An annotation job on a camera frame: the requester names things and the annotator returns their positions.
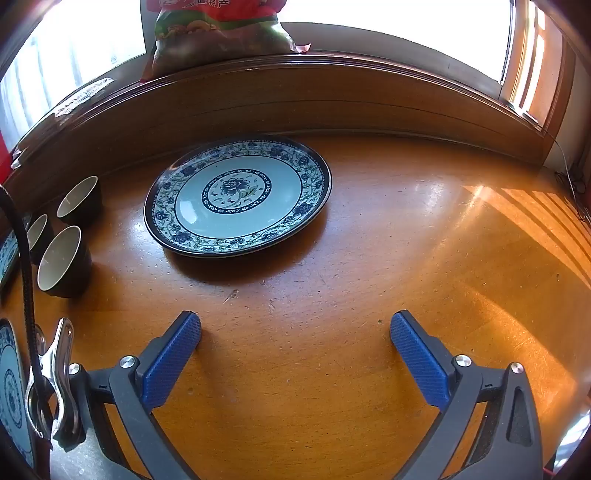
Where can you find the blue floral plate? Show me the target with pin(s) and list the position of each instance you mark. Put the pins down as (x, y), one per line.
(240, 194)
(7, 258)
(11, 383)

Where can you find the metal spring clip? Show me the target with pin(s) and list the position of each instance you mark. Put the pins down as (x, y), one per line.
(62, 341)

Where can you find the red and green snack bag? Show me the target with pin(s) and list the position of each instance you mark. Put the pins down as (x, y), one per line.
(217, 37)

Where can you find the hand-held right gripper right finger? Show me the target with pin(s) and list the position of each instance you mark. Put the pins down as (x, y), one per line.
(418, 355)

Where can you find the white paper scrap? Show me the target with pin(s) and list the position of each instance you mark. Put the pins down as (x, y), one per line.
(16, 159)

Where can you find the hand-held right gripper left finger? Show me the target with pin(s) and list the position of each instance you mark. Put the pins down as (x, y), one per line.
(171, 355)

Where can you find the dark cup with white inside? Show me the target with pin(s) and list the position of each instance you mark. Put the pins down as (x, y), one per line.
(76, 196)
(37, 235)
(60, 261)

